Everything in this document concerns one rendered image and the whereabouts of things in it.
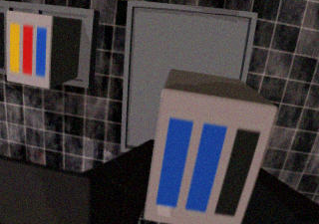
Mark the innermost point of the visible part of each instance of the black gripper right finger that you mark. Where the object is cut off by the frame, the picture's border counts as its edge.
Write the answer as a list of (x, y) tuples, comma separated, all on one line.
[(274, 202)]

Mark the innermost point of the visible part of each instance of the beige box with blue and black stripes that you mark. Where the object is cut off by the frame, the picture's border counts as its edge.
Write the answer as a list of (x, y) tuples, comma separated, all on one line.
[(211, 137)]

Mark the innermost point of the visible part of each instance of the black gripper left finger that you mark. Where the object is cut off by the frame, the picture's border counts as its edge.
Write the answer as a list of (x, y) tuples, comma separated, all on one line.
[(114, 192)]

